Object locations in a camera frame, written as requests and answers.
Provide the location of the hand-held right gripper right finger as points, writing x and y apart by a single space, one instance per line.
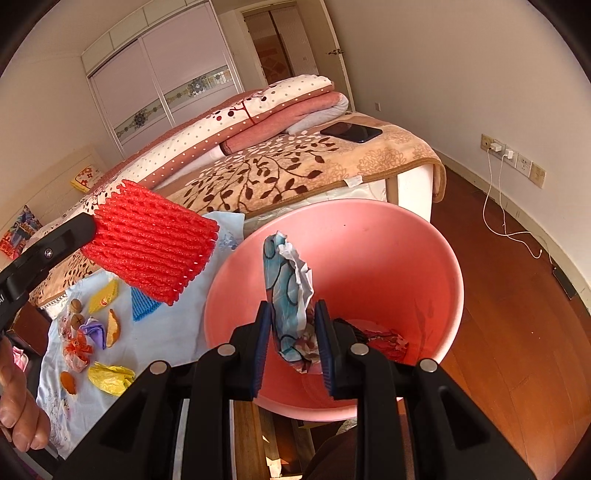
324 355

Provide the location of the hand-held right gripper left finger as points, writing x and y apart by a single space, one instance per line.
262 355

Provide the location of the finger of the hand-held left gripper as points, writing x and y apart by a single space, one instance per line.
51 251

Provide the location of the blue patterned paper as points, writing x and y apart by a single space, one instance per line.
288 300

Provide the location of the red foam fruit net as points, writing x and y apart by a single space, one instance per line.
147 235

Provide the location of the blue foam fruit net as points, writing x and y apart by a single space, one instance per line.
143 307

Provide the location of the pink plastic basin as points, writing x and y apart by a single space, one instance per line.
378 258

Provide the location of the yellow plastic bag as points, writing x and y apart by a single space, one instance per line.
111 378

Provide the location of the person's left hand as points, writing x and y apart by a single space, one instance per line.
18 406

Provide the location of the dark wooden cabinet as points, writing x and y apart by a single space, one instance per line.
32 327

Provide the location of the colourful printed cloth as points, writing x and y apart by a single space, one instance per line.
18 233

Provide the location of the beige bed headboard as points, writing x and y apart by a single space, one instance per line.
46 194

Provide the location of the brown walnut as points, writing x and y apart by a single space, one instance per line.
75 304
79 319

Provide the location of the red crumpled wrapper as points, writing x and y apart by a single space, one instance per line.
388 344

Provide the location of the yellow cloth item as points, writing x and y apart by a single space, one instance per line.
104 297

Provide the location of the red and white wrapper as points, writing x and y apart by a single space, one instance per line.
77 353

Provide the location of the yellow and red pillow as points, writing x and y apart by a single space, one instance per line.
85 177

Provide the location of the wooden stool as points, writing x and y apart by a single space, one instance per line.
249 438

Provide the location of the light blue tablecloth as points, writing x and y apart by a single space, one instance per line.
184 318

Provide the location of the orange peel piece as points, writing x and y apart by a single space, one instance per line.
68 383
113 328

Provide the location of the brown leaf print blanket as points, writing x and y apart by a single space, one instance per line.
277 170

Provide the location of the white sliding door wardrobe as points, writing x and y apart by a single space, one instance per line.
138 83

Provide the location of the folded polka dot quilt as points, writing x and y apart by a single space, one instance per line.
207 129

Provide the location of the black smartphone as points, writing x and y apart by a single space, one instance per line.
351 132

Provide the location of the white room door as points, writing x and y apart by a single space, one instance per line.
342 78

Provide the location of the white bed frame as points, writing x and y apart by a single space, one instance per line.
415 189

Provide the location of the white wall socket with plugs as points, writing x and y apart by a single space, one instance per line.
505 159

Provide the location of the beige wall plate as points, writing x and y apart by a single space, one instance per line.
538 176
486 142

